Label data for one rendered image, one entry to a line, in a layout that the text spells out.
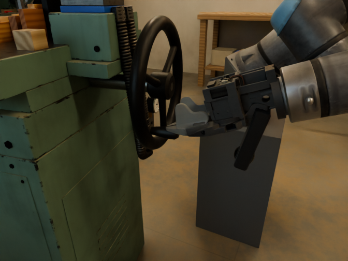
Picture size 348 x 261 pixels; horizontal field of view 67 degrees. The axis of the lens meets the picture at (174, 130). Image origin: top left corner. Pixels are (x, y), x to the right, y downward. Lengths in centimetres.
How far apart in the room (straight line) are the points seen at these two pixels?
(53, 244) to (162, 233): 71
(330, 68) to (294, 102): 6
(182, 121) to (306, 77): 21
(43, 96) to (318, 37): 51
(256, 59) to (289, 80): 58
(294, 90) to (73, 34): 43
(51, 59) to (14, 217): 36
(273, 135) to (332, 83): 60
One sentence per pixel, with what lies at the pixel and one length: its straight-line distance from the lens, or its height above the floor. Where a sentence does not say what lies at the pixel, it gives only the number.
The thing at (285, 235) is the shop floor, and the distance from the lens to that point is 141.
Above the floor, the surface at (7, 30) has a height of 92.
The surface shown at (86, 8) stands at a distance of 58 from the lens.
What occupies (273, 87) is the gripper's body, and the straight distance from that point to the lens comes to 43.
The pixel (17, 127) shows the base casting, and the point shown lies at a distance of 54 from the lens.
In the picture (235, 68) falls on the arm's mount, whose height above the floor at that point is 77.
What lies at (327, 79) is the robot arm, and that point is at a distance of 42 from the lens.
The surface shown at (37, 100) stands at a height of 82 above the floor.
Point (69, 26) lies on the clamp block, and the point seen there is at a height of 93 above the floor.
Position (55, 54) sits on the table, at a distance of 57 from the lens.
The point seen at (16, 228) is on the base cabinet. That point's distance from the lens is 74.
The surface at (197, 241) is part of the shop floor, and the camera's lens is 130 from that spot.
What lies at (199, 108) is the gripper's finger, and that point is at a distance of 49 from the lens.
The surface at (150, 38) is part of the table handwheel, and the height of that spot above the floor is 92.
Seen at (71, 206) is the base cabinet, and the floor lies 55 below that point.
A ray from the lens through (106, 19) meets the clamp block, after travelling 55.
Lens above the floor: 98
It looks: 26 degrees down
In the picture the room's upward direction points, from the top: straight up
